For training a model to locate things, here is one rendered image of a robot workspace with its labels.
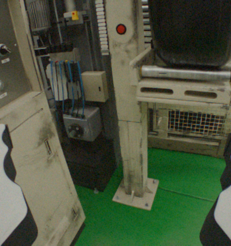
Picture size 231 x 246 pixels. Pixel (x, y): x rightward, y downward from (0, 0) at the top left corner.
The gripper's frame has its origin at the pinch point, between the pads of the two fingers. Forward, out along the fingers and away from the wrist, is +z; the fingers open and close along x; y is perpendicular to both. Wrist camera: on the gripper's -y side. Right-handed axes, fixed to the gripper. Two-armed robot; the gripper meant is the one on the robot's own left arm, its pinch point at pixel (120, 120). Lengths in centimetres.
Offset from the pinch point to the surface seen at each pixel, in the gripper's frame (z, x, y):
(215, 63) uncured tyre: 52, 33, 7
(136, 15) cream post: 72, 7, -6
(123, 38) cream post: 74, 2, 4
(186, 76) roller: 57, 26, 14
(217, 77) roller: 53, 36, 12
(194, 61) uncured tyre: 55, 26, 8
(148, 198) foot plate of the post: 71, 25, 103
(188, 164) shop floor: 103, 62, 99
